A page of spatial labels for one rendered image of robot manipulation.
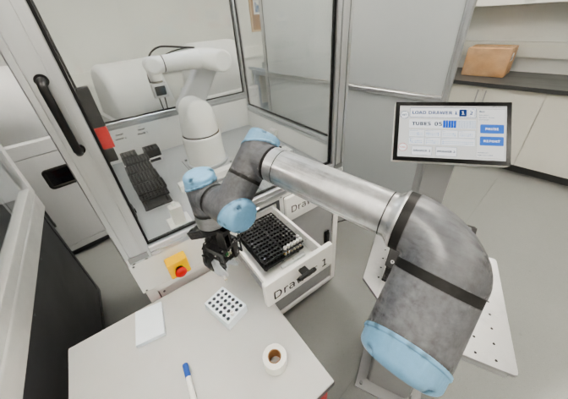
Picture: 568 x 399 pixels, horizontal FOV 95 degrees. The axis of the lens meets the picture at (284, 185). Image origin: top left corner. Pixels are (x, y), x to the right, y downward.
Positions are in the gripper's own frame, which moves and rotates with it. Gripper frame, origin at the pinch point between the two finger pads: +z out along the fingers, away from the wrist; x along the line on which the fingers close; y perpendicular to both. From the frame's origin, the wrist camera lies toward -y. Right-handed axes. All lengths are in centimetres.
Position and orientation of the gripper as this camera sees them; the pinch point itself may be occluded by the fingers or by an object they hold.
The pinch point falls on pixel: (221, 270)
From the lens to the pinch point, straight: 85.9
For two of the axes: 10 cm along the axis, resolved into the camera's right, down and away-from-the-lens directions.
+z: 0.7, 8.3, 5.5
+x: 5.1, -5.1, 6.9
